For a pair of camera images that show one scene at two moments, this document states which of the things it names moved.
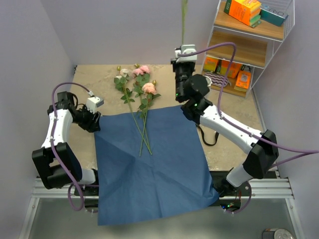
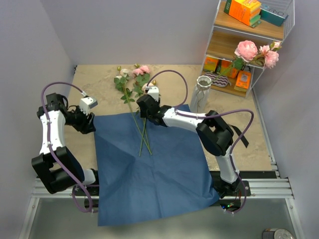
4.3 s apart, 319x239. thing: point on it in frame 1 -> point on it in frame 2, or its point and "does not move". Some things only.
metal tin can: (276, 233) does not move
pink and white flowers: (141, 75) does not move
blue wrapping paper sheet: (130, 187) does not move
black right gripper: (177, 64) -> (143, 114)
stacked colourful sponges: (254, 17) does not move
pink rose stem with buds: (184, 6) -> (246, 51)
